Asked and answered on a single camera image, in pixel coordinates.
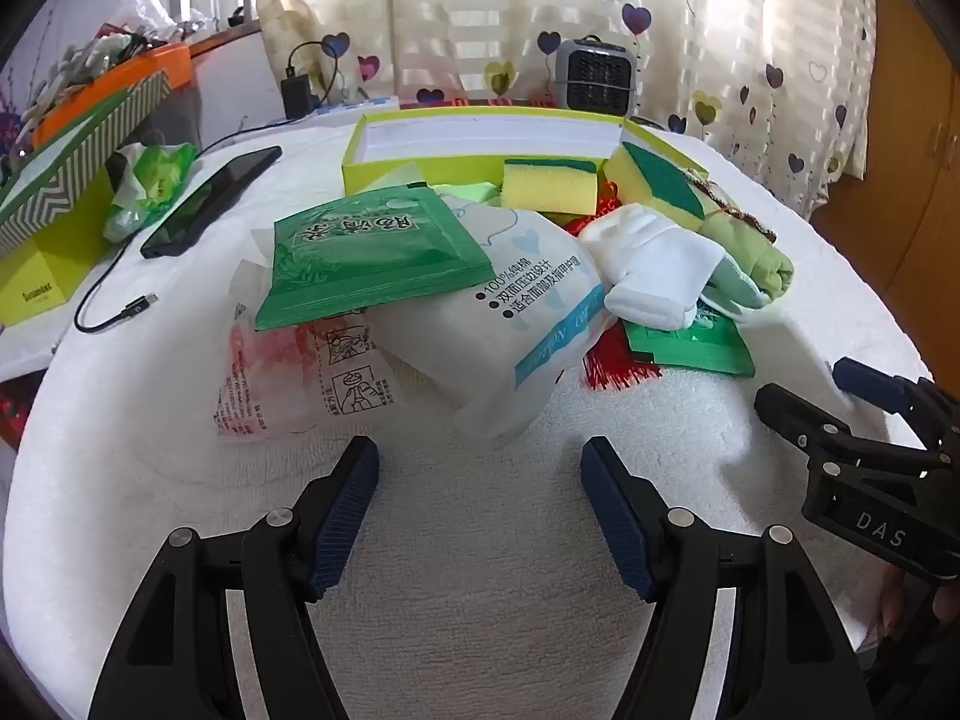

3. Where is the orange box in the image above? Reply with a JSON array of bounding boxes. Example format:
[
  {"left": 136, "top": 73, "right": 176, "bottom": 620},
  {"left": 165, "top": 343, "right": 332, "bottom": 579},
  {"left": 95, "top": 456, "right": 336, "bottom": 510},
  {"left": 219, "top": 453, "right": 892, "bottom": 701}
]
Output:
[{"left": 30, "top": 43, "right": 192, "bottom": 151}]

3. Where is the black charging cable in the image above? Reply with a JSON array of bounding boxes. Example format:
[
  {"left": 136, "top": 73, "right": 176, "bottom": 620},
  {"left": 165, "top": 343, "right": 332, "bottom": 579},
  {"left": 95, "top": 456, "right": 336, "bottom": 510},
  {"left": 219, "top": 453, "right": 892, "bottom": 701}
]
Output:
[{"left": 73, "top": 116, "right": 301, "bottom": 333}]

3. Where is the black smartphone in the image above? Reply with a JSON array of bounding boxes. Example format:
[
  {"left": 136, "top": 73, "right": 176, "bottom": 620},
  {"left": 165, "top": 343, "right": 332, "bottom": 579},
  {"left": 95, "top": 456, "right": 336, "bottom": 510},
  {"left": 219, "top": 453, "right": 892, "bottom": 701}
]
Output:
[{"left": 140, "top": 146, "right": 284, "bottom": 261}]

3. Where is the yellow green sponge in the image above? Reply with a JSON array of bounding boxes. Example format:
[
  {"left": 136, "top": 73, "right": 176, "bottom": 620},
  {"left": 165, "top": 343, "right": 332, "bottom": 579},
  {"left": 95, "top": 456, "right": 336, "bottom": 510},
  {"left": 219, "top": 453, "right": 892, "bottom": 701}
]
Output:
[
  {"left": 604, "top": 141, "right": 721, "bottom": 233},
  {"left": 501, "top": 157, "right": 601, "bottom": 215}
]

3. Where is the green towel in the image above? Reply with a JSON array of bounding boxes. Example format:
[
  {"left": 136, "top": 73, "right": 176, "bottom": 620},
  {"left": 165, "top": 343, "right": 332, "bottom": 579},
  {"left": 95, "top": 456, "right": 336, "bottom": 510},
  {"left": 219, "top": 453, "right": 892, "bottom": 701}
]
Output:
[{"left": 679, "top": 165, "right": 796, "bottom": 308}]

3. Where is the clear red-printed plastic packet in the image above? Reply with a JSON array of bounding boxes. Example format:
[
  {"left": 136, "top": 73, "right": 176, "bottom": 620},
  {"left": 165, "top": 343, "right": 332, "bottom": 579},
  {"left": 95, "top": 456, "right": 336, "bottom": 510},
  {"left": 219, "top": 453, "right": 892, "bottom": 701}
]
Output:
[{"left": 214, "top": 259, "right": 402, "bottom": 445}]

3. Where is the white cotton pad bag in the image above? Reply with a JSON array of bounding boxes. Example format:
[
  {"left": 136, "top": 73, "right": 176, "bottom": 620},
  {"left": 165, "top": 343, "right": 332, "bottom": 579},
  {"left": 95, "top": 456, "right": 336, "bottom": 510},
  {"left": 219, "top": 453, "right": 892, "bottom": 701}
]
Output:
[{"left": 371, "top": 191, "right": 620, "bottom": 443}]

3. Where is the red knot tassel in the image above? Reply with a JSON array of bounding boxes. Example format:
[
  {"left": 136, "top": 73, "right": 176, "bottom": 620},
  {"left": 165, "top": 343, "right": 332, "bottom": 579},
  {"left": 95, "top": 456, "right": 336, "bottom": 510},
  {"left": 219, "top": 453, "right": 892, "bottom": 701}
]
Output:
[{"left": 559, "top": 180, "right": 665, "bottom": 391}]

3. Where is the large green tea packet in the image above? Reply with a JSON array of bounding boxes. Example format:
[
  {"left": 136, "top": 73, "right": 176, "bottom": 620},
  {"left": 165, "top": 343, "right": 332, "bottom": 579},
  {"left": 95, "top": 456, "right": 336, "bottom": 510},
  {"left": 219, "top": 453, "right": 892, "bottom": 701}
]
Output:
[{"left": 253, "top": 184, "right": 496, "bottom": 332}]

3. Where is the white glove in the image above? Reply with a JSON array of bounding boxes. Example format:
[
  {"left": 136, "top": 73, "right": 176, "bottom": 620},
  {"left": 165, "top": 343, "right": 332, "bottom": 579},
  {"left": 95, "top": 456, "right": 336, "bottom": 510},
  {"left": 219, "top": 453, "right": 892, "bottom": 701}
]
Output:
[{"left": 577, "top": 202, "right": 773, "bottom": 332}]

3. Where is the wooden cabinet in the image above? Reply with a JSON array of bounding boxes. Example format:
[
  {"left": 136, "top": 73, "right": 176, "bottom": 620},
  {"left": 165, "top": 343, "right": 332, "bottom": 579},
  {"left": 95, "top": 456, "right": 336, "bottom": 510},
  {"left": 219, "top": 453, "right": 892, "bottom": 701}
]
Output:
[{"left": 810, "top": 0, "right": 960, "bottom": 376}]

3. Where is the black charger adapter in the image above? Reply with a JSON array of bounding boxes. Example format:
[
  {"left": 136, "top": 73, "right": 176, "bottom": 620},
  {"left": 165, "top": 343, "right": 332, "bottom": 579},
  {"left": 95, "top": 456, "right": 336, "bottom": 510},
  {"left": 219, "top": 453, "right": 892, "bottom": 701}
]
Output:
[{"left": 281, "top": 41, "right": 338, "bottom": 121}]

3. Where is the heart-print cream curtain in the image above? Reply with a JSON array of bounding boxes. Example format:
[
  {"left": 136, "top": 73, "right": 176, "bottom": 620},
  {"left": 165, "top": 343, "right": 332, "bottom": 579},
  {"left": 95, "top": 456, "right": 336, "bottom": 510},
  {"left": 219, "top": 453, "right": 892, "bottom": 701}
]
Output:
[{"left": 251, "top": 0, "right": 878, "bottom": 188}]

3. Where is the small green tea packet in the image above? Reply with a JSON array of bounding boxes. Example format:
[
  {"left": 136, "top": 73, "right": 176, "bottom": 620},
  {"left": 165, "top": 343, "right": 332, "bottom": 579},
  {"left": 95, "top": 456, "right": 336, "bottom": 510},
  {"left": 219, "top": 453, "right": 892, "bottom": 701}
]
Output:
[{"left": 619, "top": 307, "right": 757, "bottom": 377}]

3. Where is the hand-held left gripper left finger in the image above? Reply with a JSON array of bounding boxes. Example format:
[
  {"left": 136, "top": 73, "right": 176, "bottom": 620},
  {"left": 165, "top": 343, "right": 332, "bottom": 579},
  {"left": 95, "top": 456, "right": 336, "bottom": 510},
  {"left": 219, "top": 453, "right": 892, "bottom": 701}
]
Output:
[{"left": 88, "top": 435, "right": 380, "bottom": 720}]

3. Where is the clear crumpled plastic bag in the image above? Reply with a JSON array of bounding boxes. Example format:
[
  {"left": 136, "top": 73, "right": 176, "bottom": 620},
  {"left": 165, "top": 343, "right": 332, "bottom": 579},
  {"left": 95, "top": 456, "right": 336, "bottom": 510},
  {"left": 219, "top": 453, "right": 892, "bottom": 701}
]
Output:
[{"left": 124, "top": 0, "right": 207, "bottom": 38}]

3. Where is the green plastic bag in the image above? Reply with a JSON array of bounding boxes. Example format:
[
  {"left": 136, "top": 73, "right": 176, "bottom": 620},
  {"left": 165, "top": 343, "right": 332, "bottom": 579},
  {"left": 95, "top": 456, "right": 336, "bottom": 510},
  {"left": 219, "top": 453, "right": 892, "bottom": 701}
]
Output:
[{"left": 103, "top": 141, "right": 197, "bottom": 243}]

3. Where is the person's right hand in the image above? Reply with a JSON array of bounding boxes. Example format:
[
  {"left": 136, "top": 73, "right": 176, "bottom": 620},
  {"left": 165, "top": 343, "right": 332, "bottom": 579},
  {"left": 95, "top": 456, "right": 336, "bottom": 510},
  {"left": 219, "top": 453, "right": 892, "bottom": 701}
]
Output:
[{"left": 879, "top": 564, "right": 917, "bottom": 635}]

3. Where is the small grey heater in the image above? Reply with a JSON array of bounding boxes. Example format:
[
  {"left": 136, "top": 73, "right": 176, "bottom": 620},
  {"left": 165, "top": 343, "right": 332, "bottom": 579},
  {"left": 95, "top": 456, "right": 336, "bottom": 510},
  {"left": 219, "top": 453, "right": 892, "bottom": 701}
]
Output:
[{"left": 555, "top": 37, "right": 640, "bottom": 117}]

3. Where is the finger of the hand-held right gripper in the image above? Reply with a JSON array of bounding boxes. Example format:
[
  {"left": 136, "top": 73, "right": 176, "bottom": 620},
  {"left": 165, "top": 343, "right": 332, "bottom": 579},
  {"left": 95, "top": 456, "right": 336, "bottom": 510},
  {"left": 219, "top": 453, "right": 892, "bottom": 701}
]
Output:
[
  {"left": 832, "top": 356, "right": 960, "bottom": 455},
  {"left": 754, "top": 382, "right": 938, "bottom": 471}
]

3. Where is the lime green cardboard tray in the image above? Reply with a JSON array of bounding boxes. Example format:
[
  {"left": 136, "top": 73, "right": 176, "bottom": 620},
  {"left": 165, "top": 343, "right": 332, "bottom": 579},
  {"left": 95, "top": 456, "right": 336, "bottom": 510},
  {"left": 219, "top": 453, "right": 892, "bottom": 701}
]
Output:
[{"left": 341, "top": 111, "right": 710, "bottom": 196}]

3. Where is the white power strip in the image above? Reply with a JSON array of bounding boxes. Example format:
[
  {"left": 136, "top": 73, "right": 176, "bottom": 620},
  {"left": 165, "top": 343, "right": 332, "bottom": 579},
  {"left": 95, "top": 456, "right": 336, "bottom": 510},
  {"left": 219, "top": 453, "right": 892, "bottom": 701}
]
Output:
[{"left": 315, "top": 94, "right": 402, "bottom": 117}]

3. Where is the light green cloth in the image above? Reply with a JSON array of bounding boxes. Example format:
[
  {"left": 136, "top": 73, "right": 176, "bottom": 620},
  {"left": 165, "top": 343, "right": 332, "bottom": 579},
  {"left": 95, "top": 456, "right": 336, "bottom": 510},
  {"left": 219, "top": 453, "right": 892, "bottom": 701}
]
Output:
[{"left": 409, "top": 178, "right": 502, "bottom": 207}]

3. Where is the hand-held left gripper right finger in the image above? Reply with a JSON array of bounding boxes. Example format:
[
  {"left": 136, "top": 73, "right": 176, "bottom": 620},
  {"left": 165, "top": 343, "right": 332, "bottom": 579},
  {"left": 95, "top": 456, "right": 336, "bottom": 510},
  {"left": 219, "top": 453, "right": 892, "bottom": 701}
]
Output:
[{"left": 581, "top": 435, "right": 875, "bottom": 720}]

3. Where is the yellow-green tissue box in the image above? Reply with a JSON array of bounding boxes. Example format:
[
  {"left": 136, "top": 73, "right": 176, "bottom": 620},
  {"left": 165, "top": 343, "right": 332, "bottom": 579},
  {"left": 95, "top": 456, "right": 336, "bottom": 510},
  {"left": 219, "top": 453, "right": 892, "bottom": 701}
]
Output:
[{"left": 0, "top": 67, "right": 173, "bottom": 256}]

